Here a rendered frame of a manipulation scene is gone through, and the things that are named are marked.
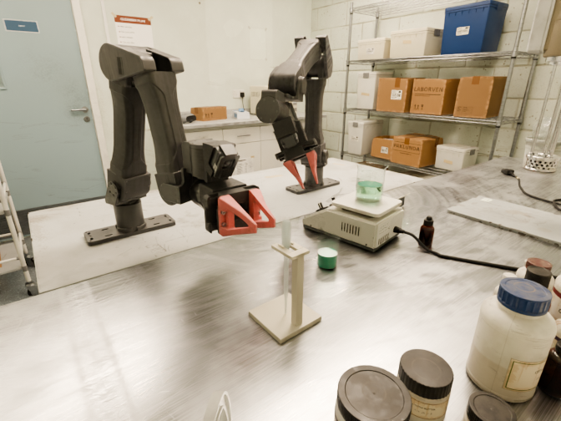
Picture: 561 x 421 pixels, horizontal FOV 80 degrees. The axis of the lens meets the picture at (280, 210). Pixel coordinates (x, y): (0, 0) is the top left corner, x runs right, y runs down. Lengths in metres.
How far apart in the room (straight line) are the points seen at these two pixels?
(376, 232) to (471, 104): 2.27
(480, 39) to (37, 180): 3.57
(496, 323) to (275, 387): 0.26
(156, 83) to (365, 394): 0.57
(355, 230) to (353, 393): 0.44
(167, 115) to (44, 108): 2.73
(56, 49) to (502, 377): 3.32
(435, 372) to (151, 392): 0.32
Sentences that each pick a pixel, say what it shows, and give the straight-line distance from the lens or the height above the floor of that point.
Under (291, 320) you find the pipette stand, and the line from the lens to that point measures 0.52.
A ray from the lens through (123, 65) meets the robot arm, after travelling 0.70.
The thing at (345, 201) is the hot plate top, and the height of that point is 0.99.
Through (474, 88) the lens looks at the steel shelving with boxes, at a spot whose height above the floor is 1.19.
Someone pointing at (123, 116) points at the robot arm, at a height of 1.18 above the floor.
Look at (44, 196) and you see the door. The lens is 3.48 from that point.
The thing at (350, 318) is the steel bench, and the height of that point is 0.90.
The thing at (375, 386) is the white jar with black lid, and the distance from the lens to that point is 0.37.
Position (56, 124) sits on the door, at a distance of 3.38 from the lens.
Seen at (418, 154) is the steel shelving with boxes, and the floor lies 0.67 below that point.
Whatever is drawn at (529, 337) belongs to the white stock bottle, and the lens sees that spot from 0.45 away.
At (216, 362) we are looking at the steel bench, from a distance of 0.48.
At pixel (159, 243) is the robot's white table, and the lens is 0.80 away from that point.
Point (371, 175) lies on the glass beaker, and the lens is 0.74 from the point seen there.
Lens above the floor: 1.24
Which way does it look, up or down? 21 degrees down
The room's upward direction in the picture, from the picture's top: straight up
